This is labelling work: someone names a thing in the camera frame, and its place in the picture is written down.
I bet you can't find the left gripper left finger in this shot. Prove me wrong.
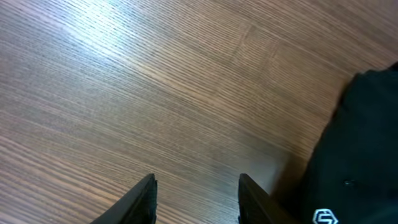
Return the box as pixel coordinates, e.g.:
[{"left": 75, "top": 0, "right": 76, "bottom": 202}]
[{"left": 91, "top": 174, "right": 157, "bottom": 224}]

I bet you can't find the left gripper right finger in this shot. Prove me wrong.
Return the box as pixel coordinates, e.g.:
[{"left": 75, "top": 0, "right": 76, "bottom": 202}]
[{"left": 238, "top": 174, "right": 298, "bottom": 224}]

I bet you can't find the black polo shirt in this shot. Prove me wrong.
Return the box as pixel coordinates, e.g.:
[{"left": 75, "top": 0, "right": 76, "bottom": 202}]
[{"left": 264, "top": 65, "right": 397, "bottom": 224}]

